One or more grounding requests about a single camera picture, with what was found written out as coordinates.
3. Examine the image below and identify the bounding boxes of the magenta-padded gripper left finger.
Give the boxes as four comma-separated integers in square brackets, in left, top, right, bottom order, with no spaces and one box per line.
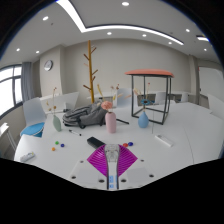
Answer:
[68,144,110,190]

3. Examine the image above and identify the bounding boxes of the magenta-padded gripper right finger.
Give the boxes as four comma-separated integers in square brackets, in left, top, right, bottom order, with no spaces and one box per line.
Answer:
[116,144,158,190]

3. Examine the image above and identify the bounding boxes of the black rectangular box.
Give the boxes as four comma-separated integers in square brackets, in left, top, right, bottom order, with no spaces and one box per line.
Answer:
[86,136,106,150]

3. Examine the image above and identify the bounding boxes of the white marker pen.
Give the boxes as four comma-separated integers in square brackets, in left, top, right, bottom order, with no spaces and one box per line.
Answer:
[68,129,82,137]

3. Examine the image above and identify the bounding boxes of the pink vase with flowers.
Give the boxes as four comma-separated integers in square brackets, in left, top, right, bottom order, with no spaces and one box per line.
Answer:
[96,83,123,134]

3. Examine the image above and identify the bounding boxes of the white flat bar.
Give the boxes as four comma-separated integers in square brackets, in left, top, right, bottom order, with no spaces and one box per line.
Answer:
[154,134,175,148]

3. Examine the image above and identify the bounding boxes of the blue vase with stems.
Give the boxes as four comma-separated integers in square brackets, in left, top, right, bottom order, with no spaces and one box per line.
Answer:
[133,82,153,129]

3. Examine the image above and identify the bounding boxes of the grey backpack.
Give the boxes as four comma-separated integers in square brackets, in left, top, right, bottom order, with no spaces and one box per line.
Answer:
[62,102,109,129]

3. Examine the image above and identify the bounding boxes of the green vase with twigs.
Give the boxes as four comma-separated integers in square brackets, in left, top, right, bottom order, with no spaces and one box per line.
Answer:
[46,87,63,133]

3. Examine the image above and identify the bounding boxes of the white chairs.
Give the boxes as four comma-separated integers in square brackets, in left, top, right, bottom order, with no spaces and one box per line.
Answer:
[116,87,189,108]

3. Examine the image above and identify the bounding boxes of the white remote control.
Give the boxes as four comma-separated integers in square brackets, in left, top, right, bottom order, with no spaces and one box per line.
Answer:
[19,151,36,163]

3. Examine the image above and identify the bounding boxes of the white chair with blue cushion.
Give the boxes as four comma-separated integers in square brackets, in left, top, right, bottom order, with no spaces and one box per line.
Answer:
[20,97,48,138]

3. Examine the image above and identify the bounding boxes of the wooden coat stand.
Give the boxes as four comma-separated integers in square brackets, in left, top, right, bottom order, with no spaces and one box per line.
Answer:
[82,40,99,104]

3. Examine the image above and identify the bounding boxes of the black-framed orange-topped side table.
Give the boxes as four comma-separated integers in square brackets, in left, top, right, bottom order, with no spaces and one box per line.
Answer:
[124,68,175,126]

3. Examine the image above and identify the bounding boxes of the grey curtain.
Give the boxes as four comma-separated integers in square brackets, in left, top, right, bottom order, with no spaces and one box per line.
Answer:
[20,61,35,103]

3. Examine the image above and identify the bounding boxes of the window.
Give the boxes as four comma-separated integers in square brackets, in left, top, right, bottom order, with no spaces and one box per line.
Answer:
[0,64,24,116]

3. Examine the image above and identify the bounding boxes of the round ceiling spotlights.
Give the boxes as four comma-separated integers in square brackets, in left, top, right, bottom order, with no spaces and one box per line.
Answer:
[15,1,208,54]

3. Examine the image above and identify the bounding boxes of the long ceiling strip light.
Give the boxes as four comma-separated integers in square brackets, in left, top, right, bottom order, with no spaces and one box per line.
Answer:
[56,0,185,46]

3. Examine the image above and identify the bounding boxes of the round wall clock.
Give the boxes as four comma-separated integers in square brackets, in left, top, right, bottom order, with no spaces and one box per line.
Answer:
[43,59,54,72]

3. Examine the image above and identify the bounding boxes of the white wall board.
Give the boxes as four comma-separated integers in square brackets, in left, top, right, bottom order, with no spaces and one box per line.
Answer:
[198,66,224,101]

